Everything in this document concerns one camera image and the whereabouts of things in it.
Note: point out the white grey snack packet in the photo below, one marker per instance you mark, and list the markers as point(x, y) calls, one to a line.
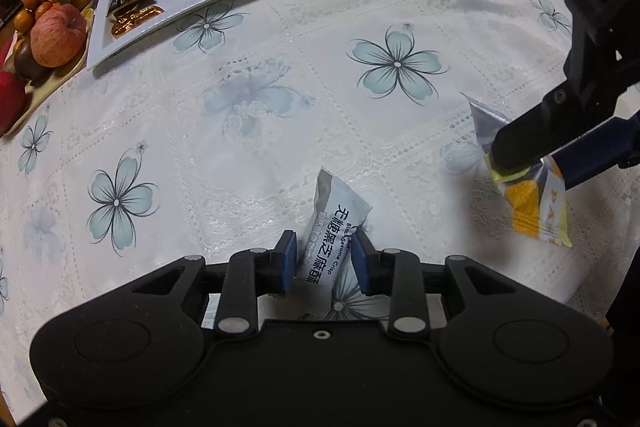
point(332, 217)

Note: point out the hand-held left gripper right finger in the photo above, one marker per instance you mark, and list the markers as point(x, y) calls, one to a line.
point(360, 266)

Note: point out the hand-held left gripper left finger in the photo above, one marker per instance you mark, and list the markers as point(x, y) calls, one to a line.
point(287, 263)

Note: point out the red yellow apple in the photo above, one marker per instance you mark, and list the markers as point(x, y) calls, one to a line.
point(57, 36)

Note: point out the wooden fruit board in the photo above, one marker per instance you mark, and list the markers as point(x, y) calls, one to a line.
point(55, 81)

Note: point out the gold wrapped candy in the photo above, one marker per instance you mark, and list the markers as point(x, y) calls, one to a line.
point(132, 21)

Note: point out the yellow orange snack packet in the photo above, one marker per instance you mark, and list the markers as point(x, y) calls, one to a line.
point(530, 207)

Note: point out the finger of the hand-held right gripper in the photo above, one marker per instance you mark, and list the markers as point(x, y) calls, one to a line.
point(595, 152)
point(530, 132)

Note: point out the dark brown round fruit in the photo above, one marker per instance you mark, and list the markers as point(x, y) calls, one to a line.
point(25, 63)

